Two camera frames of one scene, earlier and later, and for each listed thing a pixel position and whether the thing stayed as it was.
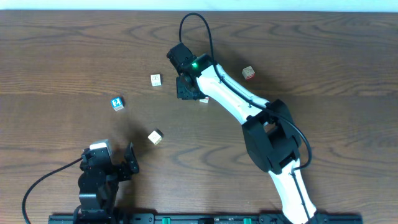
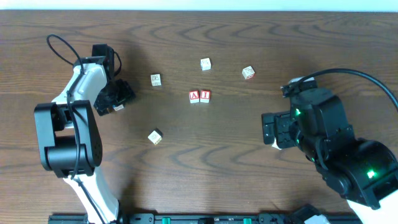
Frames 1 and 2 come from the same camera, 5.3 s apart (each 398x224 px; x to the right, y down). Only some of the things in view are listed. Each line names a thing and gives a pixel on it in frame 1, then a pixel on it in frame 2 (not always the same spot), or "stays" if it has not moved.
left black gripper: [123, 168] -> [117, 97]
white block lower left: [156, 136] stays
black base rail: [200, 218] stays
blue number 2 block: [117, 103] stays
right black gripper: [186, 93] -> [277, 128]
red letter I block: [206, 100] stays
